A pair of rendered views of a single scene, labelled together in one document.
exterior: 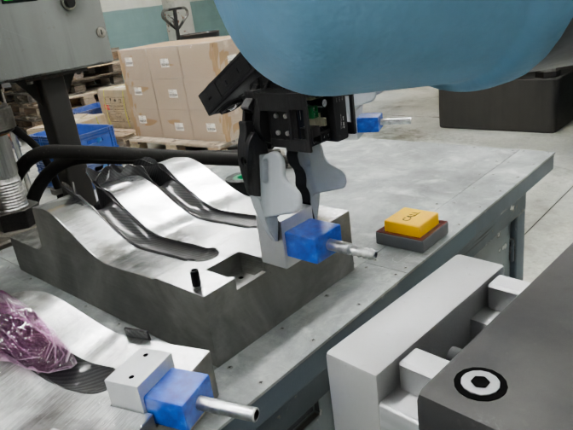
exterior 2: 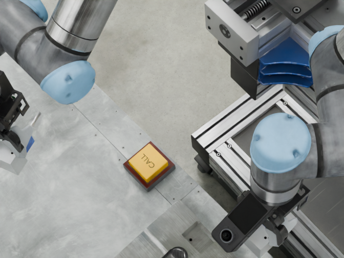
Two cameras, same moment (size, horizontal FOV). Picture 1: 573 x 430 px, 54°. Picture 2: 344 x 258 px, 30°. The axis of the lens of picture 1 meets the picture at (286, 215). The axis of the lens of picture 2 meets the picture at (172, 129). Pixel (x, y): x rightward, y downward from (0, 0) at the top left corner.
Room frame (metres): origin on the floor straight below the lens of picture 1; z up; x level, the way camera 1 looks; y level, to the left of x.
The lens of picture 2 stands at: (0.59, 0.36, 2.05)
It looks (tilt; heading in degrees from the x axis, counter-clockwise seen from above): 62 degrees down; 282
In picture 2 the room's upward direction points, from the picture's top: 10 degrees counter-clockwise
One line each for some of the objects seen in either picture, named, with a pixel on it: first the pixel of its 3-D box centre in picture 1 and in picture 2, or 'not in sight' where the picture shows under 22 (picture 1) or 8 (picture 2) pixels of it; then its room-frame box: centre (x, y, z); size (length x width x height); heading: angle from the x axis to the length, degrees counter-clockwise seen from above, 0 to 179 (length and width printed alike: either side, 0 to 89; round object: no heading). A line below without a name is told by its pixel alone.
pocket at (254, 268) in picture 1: (238, 278); not in sight; (0.58, 0.06, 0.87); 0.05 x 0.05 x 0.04; 46
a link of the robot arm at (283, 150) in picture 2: not in sight; (281, 152); (0.53, -0.02, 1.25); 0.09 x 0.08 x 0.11; 6
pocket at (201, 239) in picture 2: not in sight; (200, 239); (0.66, -0.01, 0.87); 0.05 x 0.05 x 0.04; 46
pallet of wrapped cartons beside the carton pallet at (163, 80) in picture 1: (196, 95); not in sight; (5.07, 0.65, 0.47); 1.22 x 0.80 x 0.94; 50
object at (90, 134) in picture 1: (73, 143); not in sight; (4.37, 1.58, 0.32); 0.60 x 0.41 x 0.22; 52
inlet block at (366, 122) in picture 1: (375, 122); (21, 138); (1.02, -0.19, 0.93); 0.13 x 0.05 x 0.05; 67
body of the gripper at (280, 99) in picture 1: (292, 84); (275, 192); (0.53, -0.02, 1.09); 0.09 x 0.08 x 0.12; 45
